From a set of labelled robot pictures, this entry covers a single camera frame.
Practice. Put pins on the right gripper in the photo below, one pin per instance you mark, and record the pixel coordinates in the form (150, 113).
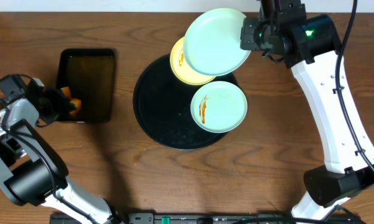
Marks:
(249, 43)

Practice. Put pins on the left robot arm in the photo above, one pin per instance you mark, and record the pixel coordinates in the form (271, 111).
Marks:
(30, 170)

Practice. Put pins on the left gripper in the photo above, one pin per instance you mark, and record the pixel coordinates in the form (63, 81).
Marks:
(60, 101)

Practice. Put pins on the black rectangular water tray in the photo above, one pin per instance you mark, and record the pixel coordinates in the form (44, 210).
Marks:
(90, 76)

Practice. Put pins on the round black tray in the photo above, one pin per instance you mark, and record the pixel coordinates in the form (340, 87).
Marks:
(161, 104)

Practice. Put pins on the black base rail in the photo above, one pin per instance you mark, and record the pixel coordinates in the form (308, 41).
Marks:
(150, 218)

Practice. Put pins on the green yellow sponge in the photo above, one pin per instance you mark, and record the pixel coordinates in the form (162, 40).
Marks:
(75, 104)

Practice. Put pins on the yellow plate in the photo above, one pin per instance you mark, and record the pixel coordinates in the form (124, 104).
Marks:
(181, 68)

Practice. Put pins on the light green plate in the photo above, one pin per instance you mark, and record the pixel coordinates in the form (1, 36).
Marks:
(218, 107)
(212, 42)

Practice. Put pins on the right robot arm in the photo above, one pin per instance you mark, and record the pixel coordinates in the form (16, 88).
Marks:
(312, 50)

